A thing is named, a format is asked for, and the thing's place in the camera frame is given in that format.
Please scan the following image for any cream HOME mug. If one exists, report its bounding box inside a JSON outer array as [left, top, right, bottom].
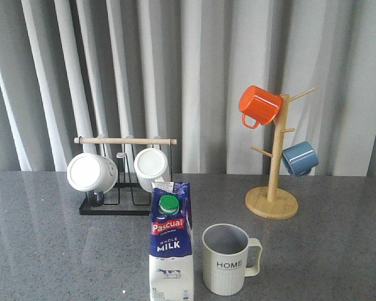
[[202, 223, 263, 296]]

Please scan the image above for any white ribbed mug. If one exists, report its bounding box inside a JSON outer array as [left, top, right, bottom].
[[134, 148, 170, 193]]

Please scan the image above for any orange mug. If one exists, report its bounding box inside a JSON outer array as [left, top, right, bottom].
[[239, 85, 283, 129]]

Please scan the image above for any blue mug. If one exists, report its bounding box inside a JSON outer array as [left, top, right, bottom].
[[281, 141, 319, 177]]

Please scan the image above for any black wire mug rack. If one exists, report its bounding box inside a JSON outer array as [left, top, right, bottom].
[[74, 136, 177, 216]]

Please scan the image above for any grey white curtain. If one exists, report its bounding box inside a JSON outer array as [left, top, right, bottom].
[[0, 1, 376, 176]]

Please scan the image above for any white smiley mug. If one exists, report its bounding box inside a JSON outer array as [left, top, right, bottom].
[[67, 153, 118, 194]]

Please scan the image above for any Pascual whole milk carton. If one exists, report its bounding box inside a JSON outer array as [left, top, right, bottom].
[[149, 182, 194, 300]]

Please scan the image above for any wooden mug tree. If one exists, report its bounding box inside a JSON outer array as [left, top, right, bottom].
[[245, 87, 316, 219]]

